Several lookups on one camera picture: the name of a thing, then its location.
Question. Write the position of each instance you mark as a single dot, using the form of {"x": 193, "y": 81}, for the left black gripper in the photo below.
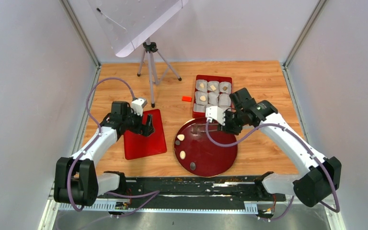
{"x": 145, "y": 130}

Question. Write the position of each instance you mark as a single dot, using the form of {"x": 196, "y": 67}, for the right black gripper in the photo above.
{"x": 227, "y": 128}

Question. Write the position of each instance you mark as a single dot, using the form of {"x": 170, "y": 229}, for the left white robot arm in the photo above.
{"x": 76, "y": 181}

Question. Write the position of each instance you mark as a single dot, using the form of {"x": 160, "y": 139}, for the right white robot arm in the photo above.
{"x": 318, "y": 176}

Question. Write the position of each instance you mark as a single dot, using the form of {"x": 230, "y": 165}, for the red chocolate box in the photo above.
{"x": 218, "y": 98}

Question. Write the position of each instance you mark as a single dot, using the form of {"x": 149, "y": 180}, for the white oval chocolate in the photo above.
{"x": 182, "y": 155}

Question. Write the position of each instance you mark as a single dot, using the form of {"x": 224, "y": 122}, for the dark oval chocolate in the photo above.
{"x": 192, "y": 166}

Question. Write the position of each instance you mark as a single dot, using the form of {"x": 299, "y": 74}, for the red box lid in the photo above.
{"x": 137, "y": 146}

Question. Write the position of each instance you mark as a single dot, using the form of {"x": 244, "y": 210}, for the small orange block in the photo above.
{"x": 186, "y": 98}

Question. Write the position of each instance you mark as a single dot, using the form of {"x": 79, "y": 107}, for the dark red round tray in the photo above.
{"x": 210, "y": 159}

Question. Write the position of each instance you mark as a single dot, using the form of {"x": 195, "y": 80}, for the grey tripod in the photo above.
{"x": 149, "y": 49}

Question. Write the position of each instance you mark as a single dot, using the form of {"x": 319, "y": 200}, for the white reflector board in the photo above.
{"x": 129, "y": 23}

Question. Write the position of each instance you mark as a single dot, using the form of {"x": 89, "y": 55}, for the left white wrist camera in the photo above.
{"x": 138, "y": 105}

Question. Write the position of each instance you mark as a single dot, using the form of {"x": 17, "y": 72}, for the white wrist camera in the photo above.
{"x": 215, "y": 113}
{"x": 138, "y": 105}

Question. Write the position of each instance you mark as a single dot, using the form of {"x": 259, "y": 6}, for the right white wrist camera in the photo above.
{"x": 215, "y": 113}

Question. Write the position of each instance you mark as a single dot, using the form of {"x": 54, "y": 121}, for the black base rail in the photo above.
{"x": 194, "y": 192}

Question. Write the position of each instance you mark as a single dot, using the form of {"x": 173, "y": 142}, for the white slotted cable duct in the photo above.
{"x": 113, "y": 207}

